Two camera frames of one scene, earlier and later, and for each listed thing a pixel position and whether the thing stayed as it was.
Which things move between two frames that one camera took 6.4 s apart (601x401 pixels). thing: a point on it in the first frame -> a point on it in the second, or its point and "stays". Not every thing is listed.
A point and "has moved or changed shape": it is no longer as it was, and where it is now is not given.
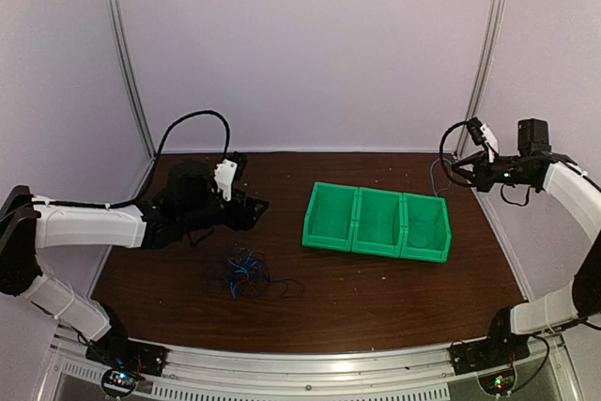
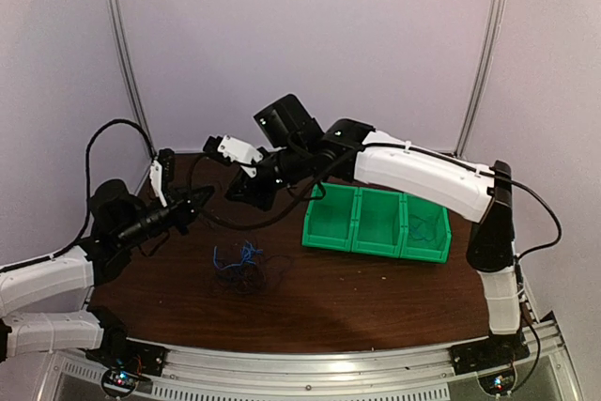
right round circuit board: (499, 382) stays
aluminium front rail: (421, 373) stays
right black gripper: (481, 175) -> (254, 193)
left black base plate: (125, 353) stays
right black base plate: (490, 353) stays
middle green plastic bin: (377, 223) stays
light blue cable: (431, 177) has moved or changed shape
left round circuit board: (118, 382) stays
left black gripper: (247, 220) -> (186, 211)
